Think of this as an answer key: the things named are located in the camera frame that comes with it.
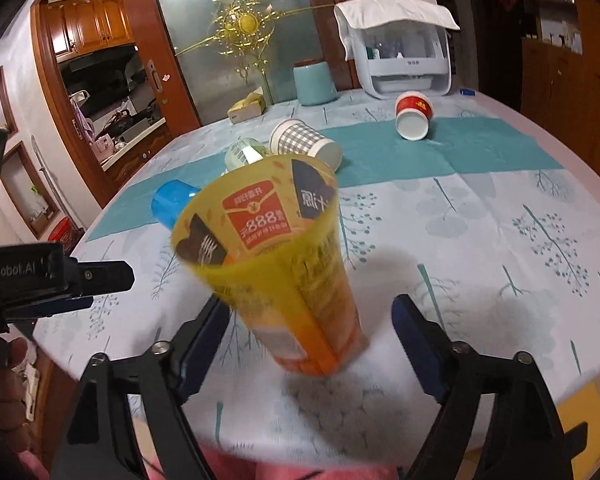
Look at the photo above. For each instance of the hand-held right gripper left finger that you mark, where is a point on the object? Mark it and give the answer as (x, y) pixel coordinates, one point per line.
(206, 345)

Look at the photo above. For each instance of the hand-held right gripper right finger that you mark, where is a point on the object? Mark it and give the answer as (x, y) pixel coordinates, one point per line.
(422, 345)

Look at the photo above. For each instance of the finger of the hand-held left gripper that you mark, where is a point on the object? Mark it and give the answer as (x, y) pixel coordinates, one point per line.
(95, 280)

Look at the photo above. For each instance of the yellow orange paper cup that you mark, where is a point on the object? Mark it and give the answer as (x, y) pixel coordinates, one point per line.
(280, 270)

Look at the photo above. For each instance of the blue plastic cup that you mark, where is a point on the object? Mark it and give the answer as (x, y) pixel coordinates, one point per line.
(172, 202)

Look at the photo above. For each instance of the green white paper cup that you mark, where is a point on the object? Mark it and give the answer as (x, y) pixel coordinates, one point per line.
(242, 154)

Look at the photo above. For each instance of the grey checkered paper cup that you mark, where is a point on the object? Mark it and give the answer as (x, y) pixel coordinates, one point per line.
(305, 141)

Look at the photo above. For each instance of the red white paper cup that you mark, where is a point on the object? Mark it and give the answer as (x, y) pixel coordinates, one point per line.
(414, 115)

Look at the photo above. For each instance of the person's left hand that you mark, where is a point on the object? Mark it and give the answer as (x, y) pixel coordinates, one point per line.
(2, 390)

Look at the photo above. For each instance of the yellow stool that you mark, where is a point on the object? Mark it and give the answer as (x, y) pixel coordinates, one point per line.
(587, 425)

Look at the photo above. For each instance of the yellow tissue box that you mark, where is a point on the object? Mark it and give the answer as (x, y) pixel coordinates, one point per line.
(247, 105)

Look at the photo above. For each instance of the wooden kitchen cabinets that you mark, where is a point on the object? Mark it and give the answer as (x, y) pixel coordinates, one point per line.
(87, 22)

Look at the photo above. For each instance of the teal cylindrical container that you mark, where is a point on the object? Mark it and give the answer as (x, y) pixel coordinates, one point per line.
(314, 82)

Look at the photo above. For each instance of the frosted glass door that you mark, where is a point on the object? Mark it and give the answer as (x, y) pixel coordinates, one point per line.
(240, 35)

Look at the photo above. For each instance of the white countertop appliance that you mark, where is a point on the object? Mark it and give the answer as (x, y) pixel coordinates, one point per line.
(405, 55)

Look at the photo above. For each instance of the white cloth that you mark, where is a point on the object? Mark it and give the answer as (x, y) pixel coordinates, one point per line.
(395, 12)

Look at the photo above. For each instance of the wooden shelf unit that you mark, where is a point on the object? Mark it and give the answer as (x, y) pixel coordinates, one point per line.
(550, 0)

